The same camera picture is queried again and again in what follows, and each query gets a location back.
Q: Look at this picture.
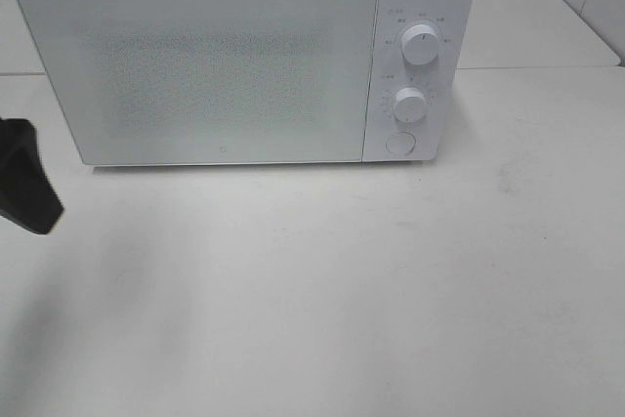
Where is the lower white round knob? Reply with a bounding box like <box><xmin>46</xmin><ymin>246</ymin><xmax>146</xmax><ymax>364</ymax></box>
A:
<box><xmin>393</xmin><ymin>87</ymin><xmax>428</xmax><ymax>123</ymax></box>

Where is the upper white round knob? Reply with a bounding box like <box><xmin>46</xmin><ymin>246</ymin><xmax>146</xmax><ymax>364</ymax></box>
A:
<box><xmin>400</xmin><ymin>21</ymin><xmax>441</xmax><ymax>66</ymax></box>

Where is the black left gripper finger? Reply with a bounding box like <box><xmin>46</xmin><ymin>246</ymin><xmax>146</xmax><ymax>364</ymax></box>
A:
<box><xmin>0</xmin><ymin>118</ymin><xmax>64</xmax><ymax>235</ymax></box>

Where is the white round knob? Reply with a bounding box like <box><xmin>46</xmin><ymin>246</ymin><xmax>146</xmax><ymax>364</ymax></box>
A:
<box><xmin>393</xmin><ymin>87</ymin><xmax>428</xmax><ymax>123</ymax></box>
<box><xmin>400</xmin><ymin>21</ymin><xmax>441</xmax><ymax>66</ymax></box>

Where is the white microwave door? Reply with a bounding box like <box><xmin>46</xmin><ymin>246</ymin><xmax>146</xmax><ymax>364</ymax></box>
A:
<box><xmin>18</xmin><ymin>0</ymin><xmax>377</xmax><ymax>166</ymax></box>

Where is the round white door button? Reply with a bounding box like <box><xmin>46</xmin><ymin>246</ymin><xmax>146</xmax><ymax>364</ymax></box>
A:
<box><xmin>386</xmin><ymin>132</ymin><xmax>416</xmax><ymax>157</ymax></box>

